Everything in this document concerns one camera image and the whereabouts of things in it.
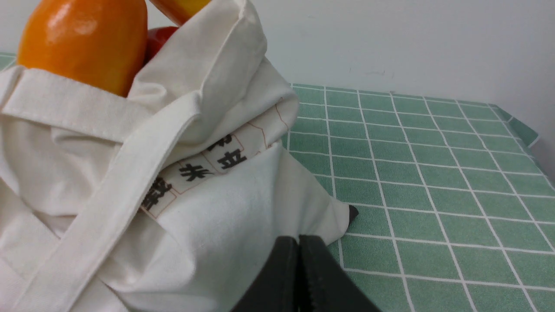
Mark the red apple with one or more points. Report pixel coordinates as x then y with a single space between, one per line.
179 11
156 38

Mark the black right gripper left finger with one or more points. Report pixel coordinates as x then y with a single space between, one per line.
273 290

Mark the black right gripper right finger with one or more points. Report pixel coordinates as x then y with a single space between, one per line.
323 286

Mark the green checkered tablecloth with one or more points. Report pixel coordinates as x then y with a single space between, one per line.
453 212

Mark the white cloth tote bag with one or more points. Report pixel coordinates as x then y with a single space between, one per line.
167 200

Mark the orange yellow mango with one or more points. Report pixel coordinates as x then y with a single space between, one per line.
101 43

